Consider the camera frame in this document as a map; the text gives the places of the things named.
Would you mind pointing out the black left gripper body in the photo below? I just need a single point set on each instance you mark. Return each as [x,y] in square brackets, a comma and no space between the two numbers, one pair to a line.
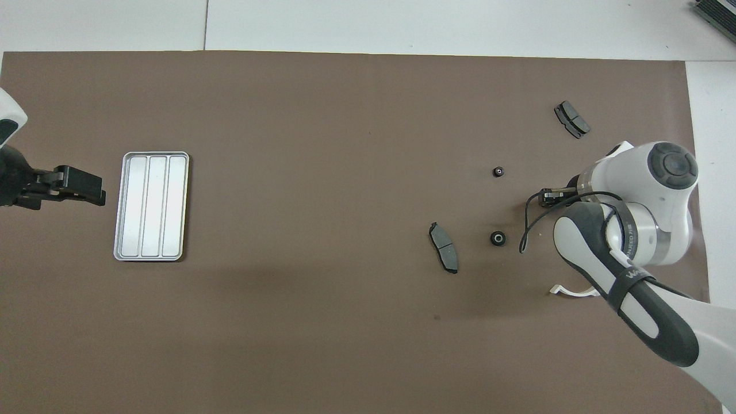
[17,178]

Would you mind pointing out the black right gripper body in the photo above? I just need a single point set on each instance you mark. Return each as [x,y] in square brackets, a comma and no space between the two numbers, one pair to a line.
[558,197]

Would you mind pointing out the large black bearing gear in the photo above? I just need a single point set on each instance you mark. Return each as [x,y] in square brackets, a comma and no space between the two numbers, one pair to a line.
[492,238]

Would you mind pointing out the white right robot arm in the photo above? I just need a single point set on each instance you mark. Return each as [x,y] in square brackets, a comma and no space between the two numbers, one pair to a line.
[661,230]

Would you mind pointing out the silver metal tray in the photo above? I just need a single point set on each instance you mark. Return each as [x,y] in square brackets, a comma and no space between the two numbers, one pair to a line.
[150,207]

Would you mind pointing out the short grey brake pad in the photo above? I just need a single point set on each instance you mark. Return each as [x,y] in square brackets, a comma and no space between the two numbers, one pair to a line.
[572,119]

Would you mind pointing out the long grey brake pad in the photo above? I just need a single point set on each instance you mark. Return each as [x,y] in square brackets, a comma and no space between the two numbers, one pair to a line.
[444,247]

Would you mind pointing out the brown table mat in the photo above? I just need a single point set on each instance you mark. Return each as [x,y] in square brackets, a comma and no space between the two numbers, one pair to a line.
[316,144]

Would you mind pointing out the grey ribbed device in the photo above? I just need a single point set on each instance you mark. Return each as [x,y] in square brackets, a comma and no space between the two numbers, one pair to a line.
[719,10]

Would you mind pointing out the white curved plastic bracket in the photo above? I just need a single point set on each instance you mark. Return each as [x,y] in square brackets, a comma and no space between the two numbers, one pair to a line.
[569,292]

